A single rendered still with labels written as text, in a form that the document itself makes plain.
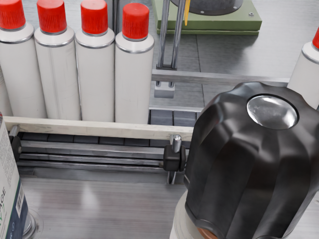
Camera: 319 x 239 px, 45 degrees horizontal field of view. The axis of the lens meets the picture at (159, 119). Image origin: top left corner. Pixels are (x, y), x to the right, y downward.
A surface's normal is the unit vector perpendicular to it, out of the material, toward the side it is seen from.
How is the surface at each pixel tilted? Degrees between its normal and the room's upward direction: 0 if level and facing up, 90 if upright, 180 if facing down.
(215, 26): 90
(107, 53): 90
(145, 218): 0
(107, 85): 90
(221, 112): 40
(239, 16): 1
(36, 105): 90
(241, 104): 8
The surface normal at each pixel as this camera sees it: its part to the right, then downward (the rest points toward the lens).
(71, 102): 0.66, 0.56
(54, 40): 0.18, -0.07
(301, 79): -0.75, 0.41
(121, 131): 0.00, 0.70
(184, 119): 0.08, -0.72
